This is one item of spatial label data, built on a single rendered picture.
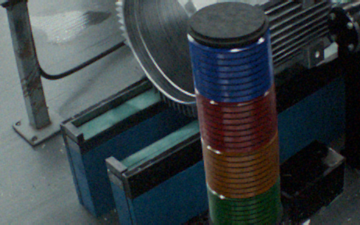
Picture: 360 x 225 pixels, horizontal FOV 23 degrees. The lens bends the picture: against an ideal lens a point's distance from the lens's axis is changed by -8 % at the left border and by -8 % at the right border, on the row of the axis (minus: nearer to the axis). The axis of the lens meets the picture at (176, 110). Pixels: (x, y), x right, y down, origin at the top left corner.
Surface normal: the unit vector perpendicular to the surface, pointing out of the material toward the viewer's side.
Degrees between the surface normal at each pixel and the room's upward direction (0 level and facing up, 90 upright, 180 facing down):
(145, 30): 69
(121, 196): 90
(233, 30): 0
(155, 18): 77
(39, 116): 90
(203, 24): 0
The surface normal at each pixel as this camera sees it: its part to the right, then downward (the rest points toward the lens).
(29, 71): 0.61, 0.40
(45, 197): -0.11, -0.81
